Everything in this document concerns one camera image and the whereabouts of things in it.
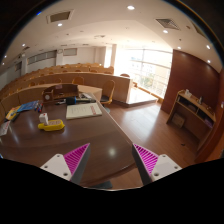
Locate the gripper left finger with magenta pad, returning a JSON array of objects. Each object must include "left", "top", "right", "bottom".
[{"left": 41, "top": 143, "right": 90, "bottom": 185}]

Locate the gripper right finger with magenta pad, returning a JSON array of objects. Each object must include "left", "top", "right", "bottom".
[{"left": 132, "top": 144, "right": 181, "bottom": 185}]

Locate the white charger plug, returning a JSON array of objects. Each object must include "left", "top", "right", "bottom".
[{"left": 39, "top": 113, "right": 48, "bottom": 125}]

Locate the yellow power strip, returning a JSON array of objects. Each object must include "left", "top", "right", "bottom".
[{"left": 38, "top": 119, "right": 65, "bottom": 131}]

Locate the cardboard box in shelf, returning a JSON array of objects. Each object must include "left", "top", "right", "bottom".
[{"left": 172, "top": 113, "right": 185, "bottom": 128}]

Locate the white open book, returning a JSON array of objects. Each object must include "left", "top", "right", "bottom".
[{"left": 66, "top": 103, "right": 102, "bottom": 119}]

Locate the wooden shelf cabinet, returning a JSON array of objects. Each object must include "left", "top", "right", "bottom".
[{"left": 167, "top": 90, "right": 216, "bottom": 150}]

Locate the black device on desk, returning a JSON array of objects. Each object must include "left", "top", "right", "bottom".
[{"left": 65, "top": 97, "right": 96, "bottom": 105}]

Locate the blue booklet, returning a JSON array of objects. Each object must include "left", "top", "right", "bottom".
[{"left": 18, "top": 100, "right": 39, "bottom": 112}]

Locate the wooden desktop organizer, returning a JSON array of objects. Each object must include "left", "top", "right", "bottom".
[{"left": 42, "top": 83, "right": 79, "bottom": 103}]

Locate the wooden office chair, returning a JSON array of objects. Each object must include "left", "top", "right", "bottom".
[{"left": 100, "top": 80, "right": 115, "bottom": 112}]

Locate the white paper at desk edge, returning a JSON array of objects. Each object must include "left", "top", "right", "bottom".
[{"left": 0, "top": 121, "right": 10, "bottom": 137}]

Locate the yellow booklet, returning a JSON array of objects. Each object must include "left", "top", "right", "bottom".
[{"left": 6, "top": 106, "right": 19, "bottom": 120}]

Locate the long curved wooden bench desk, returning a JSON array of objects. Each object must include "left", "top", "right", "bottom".
[{"left": 0, "top": 71, "right": 134, "bottom": 105}]

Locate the large bright window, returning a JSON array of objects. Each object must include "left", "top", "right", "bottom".
[{"left": 115, "top": 49, "right": 173, "bottom": 98}]

